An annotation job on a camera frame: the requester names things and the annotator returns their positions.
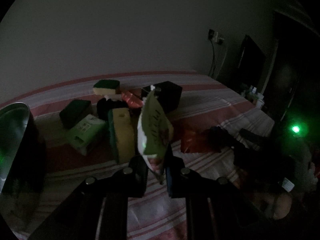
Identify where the wall power outlet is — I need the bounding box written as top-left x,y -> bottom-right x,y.
208,29 -> 225,43

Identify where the black square box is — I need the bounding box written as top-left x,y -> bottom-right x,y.
59,99 -> 92,130

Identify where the large metal bowl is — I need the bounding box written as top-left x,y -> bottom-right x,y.
1,102 -> 46,228

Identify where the yellow green sponge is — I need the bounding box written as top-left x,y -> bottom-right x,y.
108,108 -> 135,164

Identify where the red foil packet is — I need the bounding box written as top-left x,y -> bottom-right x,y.
121,90 -> 143,108

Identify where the green white snack packet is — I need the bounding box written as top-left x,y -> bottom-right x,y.
137,86 -> 174,175

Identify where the striped red white tablecloth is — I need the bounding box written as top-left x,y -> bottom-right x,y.
1,71 -> 274,239

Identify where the black cube box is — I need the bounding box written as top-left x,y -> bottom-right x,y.
141,81 -> 183,119

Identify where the yellow black sponge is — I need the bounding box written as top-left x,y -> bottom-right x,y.
93,79 -> 120,96

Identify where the green white small box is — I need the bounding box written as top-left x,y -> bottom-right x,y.
66,114 -> 105,155

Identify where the red dark packet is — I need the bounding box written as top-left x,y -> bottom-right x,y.
181,127 -> 223,154

